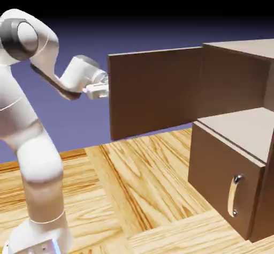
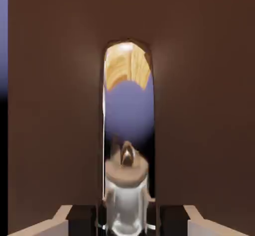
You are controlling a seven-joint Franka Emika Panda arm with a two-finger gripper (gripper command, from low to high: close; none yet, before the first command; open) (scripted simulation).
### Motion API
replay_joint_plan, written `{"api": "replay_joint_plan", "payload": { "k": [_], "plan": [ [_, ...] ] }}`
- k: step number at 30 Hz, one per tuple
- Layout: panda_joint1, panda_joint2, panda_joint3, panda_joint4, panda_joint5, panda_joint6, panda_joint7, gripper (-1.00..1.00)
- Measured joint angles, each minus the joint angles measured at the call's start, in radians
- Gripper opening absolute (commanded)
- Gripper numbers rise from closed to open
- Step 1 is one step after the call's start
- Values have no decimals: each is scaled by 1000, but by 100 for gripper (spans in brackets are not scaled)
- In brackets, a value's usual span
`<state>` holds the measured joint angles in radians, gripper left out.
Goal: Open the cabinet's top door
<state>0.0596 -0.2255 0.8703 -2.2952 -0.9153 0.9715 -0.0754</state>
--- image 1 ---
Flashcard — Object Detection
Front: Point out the brown wooden cabinet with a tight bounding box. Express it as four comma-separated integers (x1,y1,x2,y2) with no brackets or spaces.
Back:
187,38,274,243

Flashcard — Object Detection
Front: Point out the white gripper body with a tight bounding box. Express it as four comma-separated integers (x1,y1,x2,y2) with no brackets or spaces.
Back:
82,83,110,100

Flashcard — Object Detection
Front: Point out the brown hinged cabinet door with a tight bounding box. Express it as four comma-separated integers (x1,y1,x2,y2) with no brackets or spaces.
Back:
107,46,203,141

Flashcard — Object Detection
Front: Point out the curved silver door handle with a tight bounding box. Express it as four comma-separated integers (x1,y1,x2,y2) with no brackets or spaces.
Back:
227,173,245,218

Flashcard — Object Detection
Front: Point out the brown cabinet door with handle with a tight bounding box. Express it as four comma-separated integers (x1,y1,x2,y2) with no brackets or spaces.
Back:
187,122,266,241

